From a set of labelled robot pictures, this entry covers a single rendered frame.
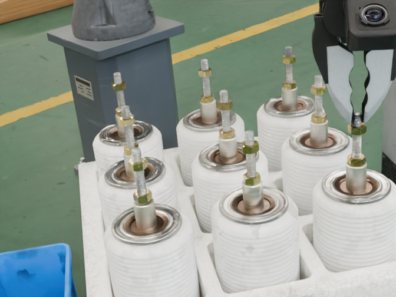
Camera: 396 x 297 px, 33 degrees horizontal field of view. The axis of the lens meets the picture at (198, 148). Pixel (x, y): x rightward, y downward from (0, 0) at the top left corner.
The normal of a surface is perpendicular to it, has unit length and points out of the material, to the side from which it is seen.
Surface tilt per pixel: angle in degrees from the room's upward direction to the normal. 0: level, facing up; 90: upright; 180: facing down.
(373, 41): 123
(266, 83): 0
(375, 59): 90
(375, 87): 90
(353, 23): 32
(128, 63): 90
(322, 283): 0
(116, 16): 72
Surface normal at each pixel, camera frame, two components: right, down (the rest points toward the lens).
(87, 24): -0.47, 0.15
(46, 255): 0.15, 0.41
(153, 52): 0.63, 0.30
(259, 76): -0.09, -0.89
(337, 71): -0.10, 0.46
